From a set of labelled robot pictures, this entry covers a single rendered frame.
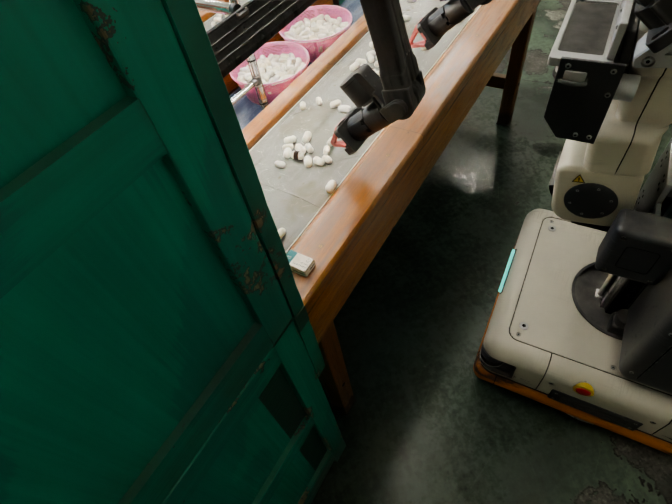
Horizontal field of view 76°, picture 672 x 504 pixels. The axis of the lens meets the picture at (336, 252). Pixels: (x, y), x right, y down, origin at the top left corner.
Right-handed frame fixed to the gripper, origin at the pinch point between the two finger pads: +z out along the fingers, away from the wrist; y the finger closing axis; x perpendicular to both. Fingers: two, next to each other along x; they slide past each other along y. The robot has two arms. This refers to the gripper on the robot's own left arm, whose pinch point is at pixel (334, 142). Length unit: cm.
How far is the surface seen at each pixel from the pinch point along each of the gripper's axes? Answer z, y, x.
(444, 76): -5.0, -42.9, 10.3
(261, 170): 18.7, 9.1, -6.0
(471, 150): 49, -106, 64
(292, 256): -4.0, 31.4, 8.2
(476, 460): 11, 28, 99
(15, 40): -49, 57, -29
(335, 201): -2.0, 12.7, 8.7
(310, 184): 7.4, 8.3, 3.8
